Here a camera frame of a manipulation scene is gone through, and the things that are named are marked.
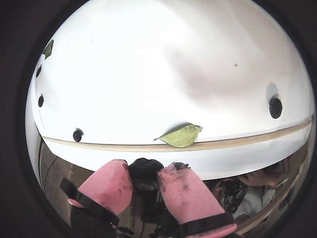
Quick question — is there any large blueberry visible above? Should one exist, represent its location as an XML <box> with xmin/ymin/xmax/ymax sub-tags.
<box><xmin>269</xmin><ymin>97</ymin><xmax>283</xmax><ymax>119</ymax></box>

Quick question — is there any long wooden stick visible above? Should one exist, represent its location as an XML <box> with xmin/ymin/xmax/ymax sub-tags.
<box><xmin>42</xmin><ymin>120</ymin><xmax>314</xmax><ymax>152</ymax></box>

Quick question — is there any light green curled leaf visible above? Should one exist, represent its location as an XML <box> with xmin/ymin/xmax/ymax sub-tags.
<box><xmin>153</xmin><ymin>123</ymin><xmax>203</xmax><ymax>149</ymax></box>

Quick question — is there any dark green flat leaf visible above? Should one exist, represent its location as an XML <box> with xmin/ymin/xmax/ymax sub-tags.
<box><xmin>41</xmin><ymin>39</ymin><xmax>54</xmax><ymax>60</ymax></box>

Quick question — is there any pink-tipped gripper finger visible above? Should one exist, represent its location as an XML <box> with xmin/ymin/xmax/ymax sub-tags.
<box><xmin>60</xmin><ymin>158</ymin><xmax>133</xmax><ymax>238</ymax></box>
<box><xmin>157</xmin><ymin>161</ymin><xmax>237</xmax><ymax>238</ymax></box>

